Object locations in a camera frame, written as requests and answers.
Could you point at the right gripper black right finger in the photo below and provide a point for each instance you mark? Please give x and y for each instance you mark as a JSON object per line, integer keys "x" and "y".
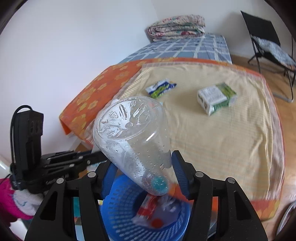
{"x": 236, "y": 218}

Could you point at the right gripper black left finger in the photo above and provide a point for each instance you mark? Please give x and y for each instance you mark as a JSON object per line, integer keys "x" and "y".
{"x": 66, "y": 200}

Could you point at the red tissue box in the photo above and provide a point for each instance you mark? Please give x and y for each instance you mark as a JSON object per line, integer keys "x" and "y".
{"x": 148, "y": 206}

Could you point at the clear plastic bottle teal cap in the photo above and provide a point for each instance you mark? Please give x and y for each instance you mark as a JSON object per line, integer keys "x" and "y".
{"x": 133, "y": 134}

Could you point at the green white carton box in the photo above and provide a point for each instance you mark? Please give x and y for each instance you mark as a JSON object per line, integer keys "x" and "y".
{"x": 215, "y": 97}

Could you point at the blue white snack wrapper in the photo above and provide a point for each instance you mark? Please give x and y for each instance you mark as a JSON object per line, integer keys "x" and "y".
{"x": 159, "y": 88}

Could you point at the blue plastic trash basket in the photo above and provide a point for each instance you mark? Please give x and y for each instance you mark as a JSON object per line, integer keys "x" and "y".
{"x": 130, "y": 213}

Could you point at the orange floral bedsheet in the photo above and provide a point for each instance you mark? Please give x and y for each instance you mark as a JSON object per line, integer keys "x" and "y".
{"x": 78, "y": 117}

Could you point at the striped yellow towel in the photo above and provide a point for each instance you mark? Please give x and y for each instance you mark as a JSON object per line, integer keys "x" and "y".
{"x": 243, "y": 141}

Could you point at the blue checkered mattress cover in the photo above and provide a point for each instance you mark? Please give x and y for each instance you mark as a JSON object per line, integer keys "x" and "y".
{"x": 209, "y": 47}

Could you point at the patterned chair cushion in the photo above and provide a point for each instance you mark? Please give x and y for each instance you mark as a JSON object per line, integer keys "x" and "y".
{"x": 269, "y": 49}

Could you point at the black folding chair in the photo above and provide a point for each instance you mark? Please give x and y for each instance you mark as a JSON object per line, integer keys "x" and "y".
{"x": 264, "y": 29}

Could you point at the folded floral quilt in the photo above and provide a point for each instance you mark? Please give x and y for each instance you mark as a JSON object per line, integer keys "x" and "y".
{"x": 177, "y": 27}

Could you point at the white ring light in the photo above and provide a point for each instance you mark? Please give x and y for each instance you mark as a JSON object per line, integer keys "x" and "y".
{"x": 290, "y": 211}

